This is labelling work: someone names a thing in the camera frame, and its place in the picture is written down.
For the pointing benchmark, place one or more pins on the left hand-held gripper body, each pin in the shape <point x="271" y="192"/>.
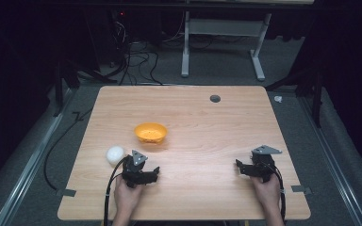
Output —
<point x="135" y="171"/>

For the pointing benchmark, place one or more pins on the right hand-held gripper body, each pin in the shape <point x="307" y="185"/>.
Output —
<point x="261" y="164"/>

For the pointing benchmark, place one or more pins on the person's right hand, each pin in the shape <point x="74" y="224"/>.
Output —
<point x="267" y="192"/>

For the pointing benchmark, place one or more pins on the person's left hand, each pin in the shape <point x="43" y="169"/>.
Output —
<point x="127" y="197"/>

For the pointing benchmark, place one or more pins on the white ball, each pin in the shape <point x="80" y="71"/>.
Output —
<point x="115" y="154"/>

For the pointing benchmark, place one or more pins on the orange plastic bowl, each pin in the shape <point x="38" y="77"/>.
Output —
<point x="151" y="133"/>

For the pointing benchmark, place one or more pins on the grey tape piece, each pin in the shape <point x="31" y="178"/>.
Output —
<point x="66" y="192"/>
<point x="301" y="189"/>

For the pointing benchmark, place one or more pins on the small white crumpled scrap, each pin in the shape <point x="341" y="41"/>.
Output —
<point x="278" y="99"/>

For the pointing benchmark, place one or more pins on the grey round table grommet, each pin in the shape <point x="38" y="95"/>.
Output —
<point x="215" y="98"/>

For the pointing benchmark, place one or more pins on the black stand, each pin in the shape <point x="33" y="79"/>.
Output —
<point x="66" y="78"/>
<point x="311" y="91"/>

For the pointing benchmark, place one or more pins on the metal floor rail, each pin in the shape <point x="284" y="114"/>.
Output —
<point x="336" y="166"/>
<point x="28" y="169"/>

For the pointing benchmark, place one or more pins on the white metal desk frame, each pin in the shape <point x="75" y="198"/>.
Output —
<point x="223" y="28"/>

